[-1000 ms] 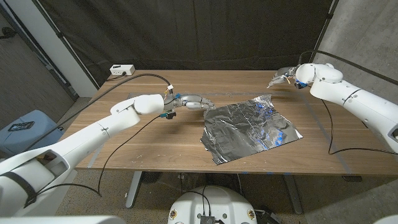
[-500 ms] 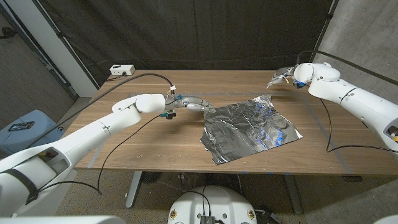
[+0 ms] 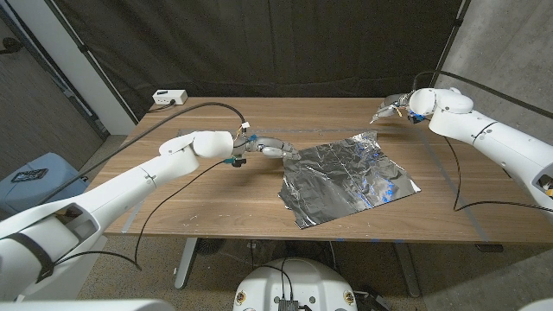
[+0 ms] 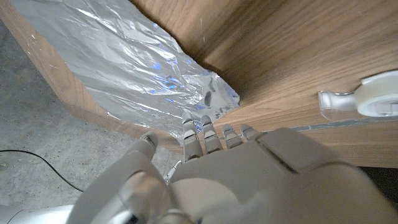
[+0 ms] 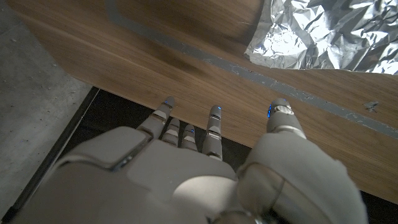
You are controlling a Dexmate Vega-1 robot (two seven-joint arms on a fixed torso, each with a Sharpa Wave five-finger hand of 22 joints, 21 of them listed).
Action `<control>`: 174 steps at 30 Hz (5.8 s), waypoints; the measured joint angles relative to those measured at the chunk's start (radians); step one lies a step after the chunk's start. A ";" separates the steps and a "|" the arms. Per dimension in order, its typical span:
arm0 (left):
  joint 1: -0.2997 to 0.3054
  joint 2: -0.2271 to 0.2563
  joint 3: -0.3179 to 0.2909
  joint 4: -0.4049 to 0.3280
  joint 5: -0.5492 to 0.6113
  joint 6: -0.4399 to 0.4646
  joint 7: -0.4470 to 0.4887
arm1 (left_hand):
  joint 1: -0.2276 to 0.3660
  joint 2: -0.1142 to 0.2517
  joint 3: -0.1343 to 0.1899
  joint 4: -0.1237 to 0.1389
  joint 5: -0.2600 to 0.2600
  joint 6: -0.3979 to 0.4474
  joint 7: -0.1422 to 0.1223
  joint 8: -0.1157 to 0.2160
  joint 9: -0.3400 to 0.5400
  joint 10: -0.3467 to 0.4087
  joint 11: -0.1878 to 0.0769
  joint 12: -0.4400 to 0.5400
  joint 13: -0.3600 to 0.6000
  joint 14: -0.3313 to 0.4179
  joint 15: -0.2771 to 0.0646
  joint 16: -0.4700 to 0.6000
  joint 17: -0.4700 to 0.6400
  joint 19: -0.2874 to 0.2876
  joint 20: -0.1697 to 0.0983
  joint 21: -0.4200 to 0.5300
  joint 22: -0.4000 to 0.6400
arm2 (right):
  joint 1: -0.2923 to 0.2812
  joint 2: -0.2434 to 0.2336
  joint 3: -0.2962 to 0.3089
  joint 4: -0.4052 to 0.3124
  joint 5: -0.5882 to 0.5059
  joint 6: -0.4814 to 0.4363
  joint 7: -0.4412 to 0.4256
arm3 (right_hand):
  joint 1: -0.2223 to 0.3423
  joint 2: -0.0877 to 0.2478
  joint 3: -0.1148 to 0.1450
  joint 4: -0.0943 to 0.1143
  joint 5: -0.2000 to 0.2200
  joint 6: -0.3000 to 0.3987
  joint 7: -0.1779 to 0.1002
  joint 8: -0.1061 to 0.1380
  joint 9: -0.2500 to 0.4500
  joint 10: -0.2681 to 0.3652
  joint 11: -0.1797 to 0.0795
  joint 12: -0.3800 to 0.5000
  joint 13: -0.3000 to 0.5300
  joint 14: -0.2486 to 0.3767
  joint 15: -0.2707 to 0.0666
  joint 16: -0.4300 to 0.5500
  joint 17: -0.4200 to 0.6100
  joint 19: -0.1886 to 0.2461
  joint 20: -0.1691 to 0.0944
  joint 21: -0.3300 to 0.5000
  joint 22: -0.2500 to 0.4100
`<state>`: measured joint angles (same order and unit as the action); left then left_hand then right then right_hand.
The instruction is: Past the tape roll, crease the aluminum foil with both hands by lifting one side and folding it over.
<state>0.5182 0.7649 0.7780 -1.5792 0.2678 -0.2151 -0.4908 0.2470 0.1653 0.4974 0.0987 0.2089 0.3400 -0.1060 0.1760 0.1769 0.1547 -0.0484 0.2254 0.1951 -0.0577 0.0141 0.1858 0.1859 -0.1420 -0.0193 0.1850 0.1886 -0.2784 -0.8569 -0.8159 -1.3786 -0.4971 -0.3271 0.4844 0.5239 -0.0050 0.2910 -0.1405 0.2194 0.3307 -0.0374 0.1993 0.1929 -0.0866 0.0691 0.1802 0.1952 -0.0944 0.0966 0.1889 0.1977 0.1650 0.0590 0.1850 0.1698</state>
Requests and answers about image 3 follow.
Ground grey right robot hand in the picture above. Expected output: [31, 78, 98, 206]
[370, 92, 412, 125]

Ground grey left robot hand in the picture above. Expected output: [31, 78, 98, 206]
[235, 135, 302, 162]

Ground crinkled aluminum foil sheet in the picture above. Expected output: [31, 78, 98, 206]
[277, 130, 423, 230]

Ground grey tape outline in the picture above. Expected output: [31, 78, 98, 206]
[122, 127, 492, 243]

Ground black backdrop stand pole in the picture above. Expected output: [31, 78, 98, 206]
[429, 0, 472, 90]
[42, 0, 140, 125]

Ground black backdrop curtain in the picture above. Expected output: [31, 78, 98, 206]
[45, 0, 470, 123]

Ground white power outlet box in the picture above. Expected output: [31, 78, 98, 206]
[152, 89, 189, 106]

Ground black round fan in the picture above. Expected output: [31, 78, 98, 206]
[196, 238, 226, 257]

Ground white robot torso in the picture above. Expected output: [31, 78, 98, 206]
[232, 257, 359, 311]

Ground white table leg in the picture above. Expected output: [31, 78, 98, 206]
[174, 236, 199, 289]

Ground grey table leg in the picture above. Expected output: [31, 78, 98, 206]
[392, 241, 423, 298]

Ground black floor device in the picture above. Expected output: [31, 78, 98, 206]
[353, 288, 392, 311]

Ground blue plastic case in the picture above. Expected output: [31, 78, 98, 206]
[0, 151, 90, 215]

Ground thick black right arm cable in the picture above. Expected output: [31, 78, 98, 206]
[411, 70, 553, 121]

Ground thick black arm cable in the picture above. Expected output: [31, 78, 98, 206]
[36, 101, 248, 206]
[411, 70, 553, 121]

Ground black power cord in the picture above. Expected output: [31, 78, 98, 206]
[145, 99, 177, 114]

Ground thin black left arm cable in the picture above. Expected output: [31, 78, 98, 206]
[51, 158, 230, 272]

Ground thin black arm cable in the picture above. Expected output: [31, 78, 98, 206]
[51, 158, 230, 272]
[442, 136, 553, 213]

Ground black torso cable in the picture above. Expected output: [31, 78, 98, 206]
[257, 257, 296, 300]

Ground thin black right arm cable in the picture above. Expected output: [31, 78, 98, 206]
[442, 136, 553, 213]

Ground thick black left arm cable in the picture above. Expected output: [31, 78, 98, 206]
[36, 101, 248, 206]

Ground black door handle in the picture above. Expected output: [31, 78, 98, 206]
[0, 37, 25, 56]

